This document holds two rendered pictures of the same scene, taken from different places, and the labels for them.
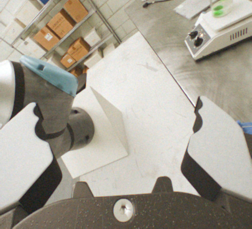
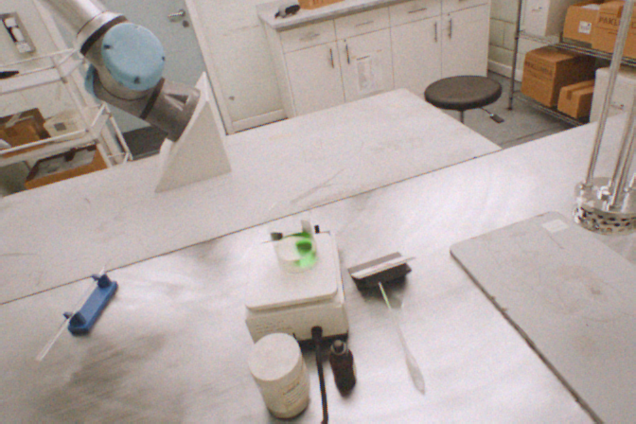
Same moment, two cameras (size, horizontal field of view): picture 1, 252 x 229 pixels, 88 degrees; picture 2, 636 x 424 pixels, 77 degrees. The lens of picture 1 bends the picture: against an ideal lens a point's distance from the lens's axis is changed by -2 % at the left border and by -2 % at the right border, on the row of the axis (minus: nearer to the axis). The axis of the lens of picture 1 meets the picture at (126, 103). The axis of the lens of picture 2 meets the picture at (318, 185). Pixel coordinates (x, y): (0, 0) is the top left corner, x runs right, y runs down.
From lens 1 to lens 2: 0.81 m
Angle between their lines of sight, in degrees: 46
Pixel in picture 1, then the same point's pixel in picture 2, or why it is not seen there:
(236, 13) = (269, 275)
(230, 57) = (235, 299)
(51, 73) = (105, 58)
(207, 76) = (217, 267)
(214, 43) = not seen: hidden behind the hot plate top
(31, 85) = (95, 51)
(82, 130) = (161, 121)
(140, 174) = (124, 206)
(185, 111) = (174, 241)
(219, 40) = not seen: hidden behind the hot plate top
